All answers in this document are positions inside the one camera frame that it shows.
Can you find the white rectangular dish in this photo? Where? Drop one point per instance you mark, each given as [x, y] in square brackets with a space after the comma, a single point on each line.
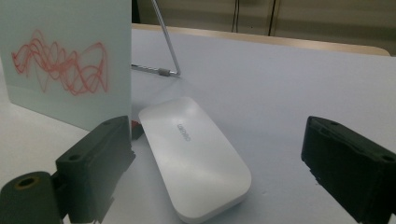
[193, 161]

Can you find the metal whiteboard stand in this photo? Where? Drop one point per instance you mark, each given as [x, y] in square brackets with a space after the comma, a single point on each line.
[169, 46]

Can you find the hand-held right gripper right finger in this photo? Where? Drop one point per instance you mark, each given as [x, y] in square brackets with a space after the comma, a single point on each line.
[348, 168]

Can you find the pale green glass whiteboard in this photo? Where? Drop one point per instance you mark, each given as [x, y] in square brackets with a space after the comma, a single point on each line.
[68, 40]

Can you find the small red object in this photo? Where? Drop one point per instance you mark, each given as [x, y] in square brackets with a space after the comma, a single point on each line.
[136, 128]

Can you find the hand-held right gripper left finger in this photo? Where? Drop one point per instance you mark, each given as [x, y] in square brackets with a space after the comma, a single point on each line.
[93, 168]

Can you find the white table mat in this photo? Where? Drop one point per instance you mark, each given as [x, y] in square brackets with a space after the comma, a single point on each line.
[280, 87]

